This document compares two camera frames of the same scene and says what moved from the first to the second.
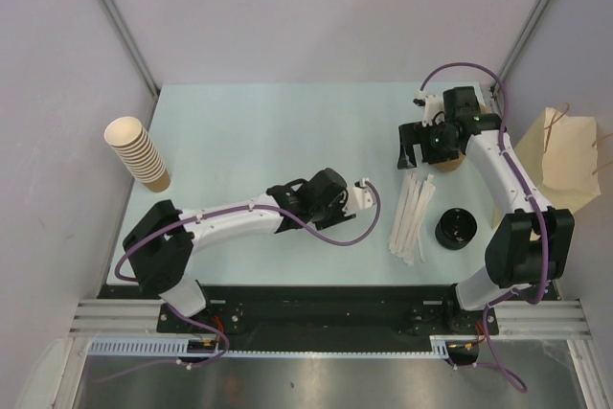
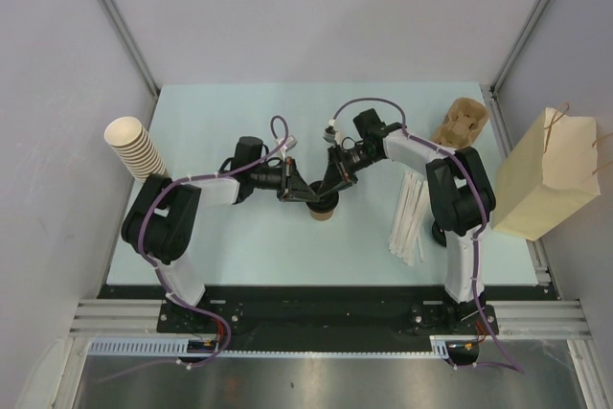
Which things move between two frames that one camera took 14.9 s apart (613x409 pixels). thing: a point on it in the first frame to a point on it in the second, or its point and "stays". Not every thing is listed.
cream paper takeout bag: [561, 152] stays
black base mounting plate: [328, 316] stays
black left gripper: [339, 215] to [291, 187]
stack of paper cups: [138, 150] stays
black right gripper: [415, 133] to [340, 174]
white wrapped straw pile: [404, 239] stays
